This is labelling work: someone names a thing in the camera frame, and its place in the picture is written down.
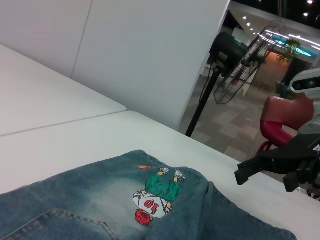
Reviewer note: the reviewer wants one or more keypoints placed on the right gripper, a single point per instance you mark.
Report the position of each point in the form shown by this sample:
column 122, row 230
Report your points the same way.
column 311, row 130

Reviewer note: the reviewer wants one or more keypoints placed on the blue denim shorts cartoon print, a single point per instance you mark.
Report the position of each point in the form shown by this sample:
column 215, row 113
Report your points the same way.
column 87, row 195

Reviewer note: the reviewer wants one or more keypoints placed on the red chair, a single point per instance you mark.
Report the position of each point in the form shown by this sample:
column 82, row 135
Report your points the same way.
column 275, row 130

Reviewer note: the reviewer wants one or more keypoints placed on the teal background machine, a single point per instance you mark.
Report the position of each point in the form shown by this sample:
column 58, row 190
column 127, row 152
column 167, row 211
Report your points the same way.
column 285, row 91

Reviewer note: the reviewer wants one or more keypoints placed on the black standing fan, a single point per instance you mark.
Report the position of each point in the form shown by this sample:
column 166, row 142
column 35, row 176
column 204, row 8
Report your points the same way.
column 232, row 65

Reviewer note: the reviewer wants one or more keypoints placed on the green potted plant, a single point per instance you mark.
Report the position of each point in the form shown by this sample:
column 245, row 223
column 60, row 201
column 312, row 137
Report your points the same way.
column 291, row 50

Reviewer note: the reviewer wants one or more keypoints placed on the teal illuminated sign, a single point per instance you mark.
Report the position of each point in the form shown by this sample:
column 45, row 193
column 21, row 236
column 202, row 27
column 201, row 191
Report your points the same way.
column 303, row 51

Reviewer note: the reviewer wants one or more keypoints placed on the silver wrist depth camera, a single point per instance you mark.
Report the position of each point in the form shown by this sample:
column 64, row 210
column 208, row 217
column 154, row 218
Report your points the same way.
column 306, row 82

